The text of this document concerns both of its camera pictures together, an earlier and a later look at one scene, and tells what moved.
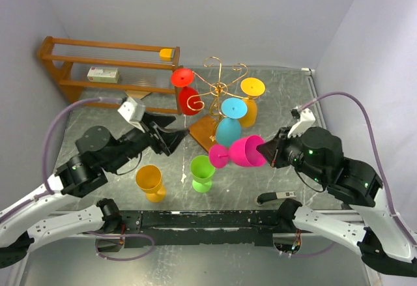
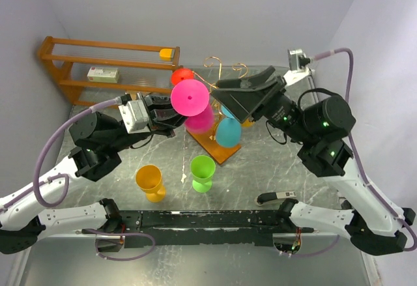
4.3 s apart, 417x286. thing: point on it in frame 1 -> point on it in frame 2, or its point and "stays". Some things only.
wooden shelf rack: [78, 64] stays
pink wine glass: [241, 152] -> [190, 98]
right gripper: [273, 149] -> [250, 96]
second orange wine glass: [149, 180] stays
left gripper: [168, 139] -> [163, 118]
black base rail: [158, 228] stays
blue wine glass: [229, 130] stays
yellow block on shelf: [165, 54] stays
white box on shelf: [103, 74] stays
